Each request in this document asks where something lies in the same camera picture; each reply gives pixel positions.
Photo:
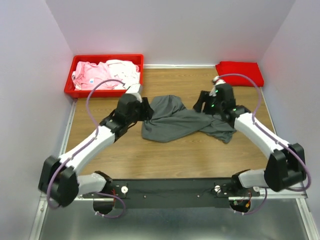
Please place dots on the dark grey t shirt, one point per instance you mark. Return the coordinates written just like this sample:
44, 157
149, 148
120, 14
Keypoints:
171, 121

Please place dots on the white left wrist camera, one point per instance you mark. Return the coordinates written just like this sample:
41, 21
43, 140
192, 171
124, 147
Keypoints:
135, 89

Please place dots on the folded red t shirt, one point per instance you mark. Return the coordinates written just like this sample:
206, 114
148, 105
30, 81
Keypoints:
249, 69

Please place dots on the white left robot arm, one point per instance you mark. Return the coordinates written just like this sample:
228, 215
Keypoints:
60, 179

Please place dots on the white t shirt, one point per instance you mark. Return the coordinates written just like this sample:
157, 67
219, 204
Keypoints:
125, 71

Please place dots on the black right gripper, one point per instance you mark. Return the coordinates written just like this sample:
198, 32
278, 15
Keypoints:
204, 97

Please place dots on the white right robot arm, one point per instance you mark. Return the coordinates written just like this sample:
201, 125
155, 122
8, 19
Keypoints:
285, 162

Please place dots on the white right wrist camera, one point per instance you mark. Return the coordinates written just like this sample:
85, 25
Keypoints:
215, 82

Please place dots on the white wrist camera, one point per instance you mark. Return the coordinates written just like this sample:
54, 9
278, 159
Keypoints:
215, 82
135, 89

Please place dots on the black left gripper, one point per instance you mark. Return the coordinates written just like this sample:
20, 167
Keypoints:
147, 112

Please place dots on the pink t shirt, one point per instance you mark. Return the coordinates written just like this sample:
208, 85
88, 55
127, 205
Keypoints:
87, 75

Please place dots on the aluminium frame rail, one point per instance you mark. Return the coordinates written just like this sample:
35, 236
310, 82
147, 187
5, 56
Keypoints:
61, 182

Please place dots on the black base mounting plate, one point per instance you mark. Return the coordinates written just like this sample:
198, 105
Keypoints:
178, 192

